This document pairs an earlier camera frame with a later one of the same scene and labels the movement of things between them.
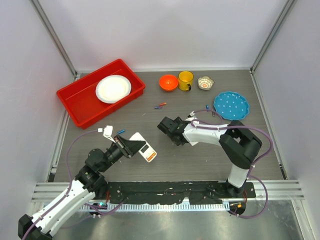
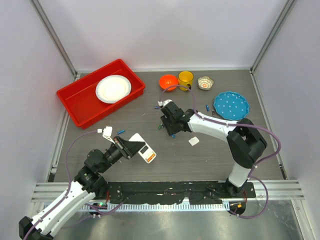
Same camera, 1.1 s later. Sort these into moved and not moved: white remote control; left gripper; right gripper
Moved: right gripper
Not moved: left gripper; white remote control
